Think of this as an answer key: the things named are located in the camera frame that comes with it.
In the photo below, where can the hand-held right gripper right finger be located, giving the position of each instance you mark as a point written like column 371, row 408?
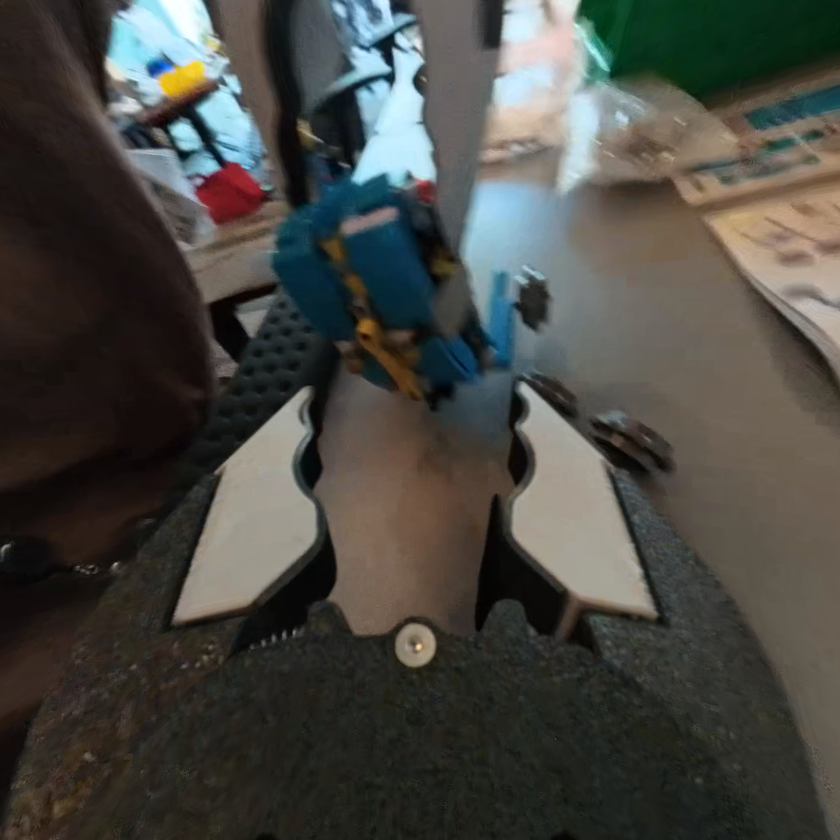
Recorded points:
column 571, row 518

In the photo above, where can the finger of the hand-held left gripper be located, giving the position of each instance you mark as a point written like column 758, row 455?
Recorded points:
column 262, row 79
column 459, row 131

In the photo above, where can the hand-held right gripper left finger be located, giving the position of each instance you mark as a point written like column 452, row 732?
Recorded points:
column 256, row 525

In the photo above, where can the blue brick toy car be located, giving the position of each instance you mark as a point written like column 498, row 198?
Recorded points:
column 367, row 262

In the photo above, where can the grey desk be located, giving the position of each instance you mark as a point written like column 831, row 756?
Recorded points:
column 656, row 394

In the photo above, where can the yellow container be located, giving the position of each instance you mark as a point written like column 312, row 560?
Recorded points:
column 180, row 79

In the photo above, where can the small dark side table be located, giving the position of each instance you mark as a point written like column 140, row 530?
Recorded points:
column 187, row 111

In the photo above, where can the red bag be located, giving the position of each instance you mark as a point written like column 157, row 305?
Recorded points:
column 226, row 190

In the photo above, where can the black dimpled pad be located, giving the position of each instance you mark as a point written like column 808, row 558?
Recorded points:
column 269, row 374

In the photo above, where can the clear plastic bag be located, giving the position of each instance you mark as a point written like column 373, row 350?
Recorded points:
column 630, row 131

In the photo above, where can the small grey brick piece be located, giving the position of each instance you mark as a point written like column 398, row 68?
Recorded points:
column 533, row 298

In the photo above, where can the person's brown top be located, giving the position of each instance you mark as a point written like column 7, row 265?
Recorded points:
column 79, row 262

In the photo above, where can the green panel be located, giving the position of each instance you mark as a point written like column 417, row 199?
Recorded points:
column 709, row 39

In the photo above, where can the building instruction booklet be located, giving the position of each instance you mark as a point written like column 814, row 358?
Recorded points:
column 787, row 262

